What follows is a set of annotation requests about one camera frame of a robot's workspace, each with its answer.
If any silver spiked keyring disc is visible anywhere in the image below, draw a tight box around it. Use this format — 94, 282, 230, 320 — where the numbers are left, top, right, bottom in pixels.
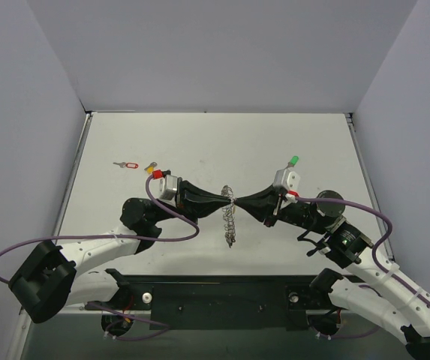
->
221, 184, 236, 248

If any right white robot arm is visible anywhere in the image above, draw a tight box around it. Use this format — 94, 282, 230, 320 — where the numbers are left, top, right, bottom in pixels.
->
234, 187, 430, 359

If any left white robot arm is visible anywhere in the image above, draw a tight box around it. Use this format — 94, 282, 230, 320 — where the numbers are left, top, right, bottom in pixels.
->
8, 175, 233, 323

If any yellow capped key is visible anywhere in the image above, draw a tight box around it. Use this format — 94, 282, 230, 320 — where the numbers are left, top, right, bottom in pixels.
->
144, 161, 158, 175

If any red tag key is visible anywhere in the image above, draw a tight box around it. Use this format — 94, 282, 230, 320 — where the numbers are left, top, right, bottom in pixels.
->
113, 162, 139, 170

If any green capped key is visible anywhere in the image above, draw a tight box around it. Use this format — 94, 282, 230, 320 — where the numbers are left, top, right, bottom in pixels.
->
286, 156, 299, 170

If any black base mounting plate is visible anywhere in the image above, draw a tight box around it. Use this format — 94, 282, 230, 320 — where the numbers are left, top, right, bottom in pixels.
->
105, 273, 332, 331

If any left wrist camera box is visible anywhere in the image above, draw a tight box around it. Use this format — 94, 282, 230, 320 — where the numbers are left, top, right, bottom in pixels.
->
152, 169, 182, 206

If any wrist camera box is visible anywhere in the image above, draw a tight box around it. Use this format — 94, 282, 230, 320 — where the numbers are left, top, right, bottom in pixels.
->
152, 169, 182, 206
272, 166, 301, 199

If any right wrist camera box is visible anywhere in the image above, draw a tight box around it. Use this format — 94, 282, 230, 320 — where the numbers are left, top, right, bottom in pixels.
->
272, 166, 301, 199

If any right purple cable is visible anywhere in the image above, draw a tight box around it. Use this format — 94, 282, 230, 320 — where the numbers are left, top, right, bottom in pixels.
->
295, 194, 430, 338

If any purple cable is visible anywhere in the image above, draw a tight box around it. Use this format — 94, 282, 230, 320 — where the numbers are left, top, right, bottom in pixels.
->
295, 194, 430, 338
0, 175, 201, 342

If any aluminium frame rail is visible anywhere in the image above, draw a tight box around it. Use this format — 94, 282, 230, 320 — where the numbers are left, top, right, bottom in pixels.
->
21, 280, 424, 316

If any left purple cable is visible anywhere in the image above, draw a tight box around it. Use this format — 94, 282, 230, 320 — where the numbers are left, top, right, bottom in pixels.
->
0, 175, 201, 342

